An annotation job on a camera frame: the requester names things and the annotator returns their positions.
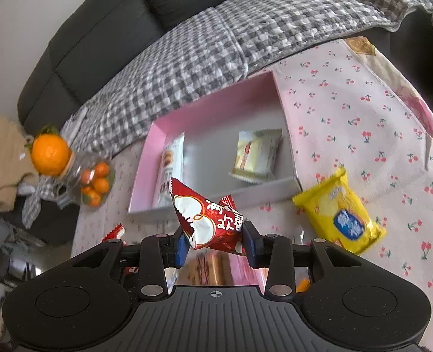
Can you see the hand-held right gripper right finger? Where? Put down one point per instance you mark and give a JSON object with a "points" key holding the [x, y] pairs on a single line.
{"points": [[248, 251]]}

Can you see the dark grey sofa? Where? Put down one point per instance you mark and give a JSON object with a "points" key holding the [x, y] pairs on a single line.
{"points": [[91, 36]]}

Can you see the pale yellow snack packet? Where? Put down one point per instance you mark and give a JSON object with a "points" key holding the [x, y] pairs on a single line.
{"points": [[255, 154]]}

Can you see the grey checked quilted blanket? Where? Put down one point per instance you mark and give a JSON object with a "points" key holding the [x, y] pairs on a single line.
{"points": [[202, 62]]}

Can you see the large orange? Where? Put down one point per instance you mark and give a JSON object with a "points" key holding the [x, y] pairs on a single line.
{"points": [[49, 154]]}

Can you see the pink cardboard box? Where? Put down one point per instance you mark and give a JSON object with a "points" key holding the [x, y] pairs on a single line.
{"points": [[220, 146]]}

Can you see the grey checked cloth bow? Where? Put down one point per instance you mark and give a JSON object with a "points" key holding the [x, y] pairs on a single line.
{"points": [[36, 198]]}

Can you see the white brown-print snack packet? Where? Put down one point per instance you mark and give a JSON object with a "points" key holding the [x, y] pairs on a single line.
{"points": [[170, 168]]}

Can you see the yellow blue-label snack packet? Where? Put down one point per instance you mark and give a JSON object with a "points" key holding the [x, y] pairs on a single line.
{"points": [[343, 212]]}

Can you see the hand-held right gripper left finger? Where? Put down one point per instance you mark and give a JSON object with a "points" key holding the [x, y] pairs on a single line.
{"points": [[181, 251]]}

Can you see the cartoon print cloth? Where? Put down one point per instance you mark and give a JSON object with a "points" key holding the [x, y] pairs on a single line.
{"points": [[403, 91]]}

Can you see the small red white packet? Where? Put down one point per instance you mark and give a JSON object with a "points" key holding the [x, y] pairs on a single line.
{"points": [[113, 233]]}

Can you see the red snack packet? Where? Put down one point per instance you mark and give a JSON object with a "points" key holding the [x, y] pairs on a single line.
{"points": [[209, 223]]}

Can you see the glass jar of small oranges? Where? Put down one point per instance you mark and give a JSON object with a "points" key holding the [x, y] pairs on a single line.
{"points": [[91, 183]]}

